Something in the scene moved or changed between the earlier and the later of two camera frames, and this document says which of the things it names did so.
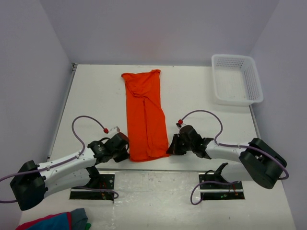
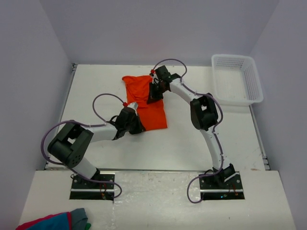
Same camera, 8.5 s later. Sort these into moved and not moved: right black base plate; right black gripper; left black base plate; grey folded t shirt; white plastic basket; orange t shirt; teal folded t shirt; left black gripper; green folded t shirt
Moved: right black gripper; orange t shirt; left black gripper
Not moved: right black base plate; teal folded t shirt; left black base plate; green folded t shirt; grey folded t shirt; white plastic basket
